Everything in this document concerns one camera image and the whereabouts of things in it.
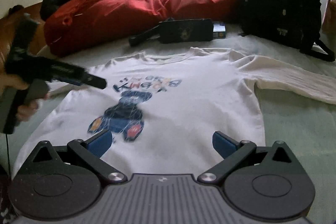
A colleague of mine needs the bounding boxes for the blue and white box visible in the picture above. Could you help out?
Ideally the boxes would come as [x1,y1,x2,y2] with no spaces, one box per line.
[213,22,227,39]

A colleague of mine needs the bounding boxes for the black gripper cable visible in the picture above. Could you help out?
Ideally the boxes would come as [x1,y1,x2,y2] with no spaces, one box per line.
[4,132,12,180]

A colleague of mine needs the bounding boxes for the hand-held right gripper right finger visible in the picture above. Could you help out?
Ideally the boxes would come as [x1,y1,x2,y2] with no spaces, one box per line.
[197,131,293,184]

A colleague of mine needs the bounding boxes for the white printed sweatshirt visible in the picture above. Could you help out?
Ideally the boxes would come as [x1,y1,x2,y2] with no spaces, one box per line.
[12,47,336,180]

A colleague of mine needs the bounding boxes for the red duvet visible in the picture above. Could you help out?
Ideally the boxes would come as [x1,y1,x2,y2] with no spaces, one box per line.
[43,0,243,58]

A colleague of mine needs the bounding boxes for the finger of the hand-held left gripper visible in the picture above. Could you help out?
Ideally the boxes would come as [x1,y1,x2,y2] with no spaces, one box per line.
[52,63,108,89]

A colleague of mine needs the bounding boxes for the person's dark patterned clothing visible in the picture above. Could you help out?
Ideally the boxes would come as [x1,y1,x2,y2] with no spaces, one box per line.
[0,174,16,224]

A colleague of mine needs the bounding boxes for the wooden headboard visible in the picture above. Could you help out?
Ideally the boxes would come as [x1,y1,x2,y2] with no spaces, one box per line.
[0,2,45,75]

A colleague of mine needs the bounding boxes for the dark pouch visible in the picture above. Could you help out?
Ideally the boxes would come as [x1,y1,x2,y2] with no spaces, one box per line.
[159,19,214,44]

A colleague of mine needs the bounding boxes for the person's left hand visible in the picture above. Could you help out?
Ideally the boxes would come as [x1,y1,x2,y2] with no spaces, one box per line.
[0,73,53,122]

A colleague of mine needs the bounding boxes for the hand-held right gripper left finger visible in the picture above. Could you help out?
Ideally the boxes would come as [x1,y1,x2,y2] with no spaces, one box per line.
[31,129,127,184]

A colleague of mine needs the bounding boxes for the small dark object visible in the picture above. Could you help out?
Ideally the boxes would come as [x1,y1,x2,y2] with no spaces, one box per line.
[8,5,25,16]

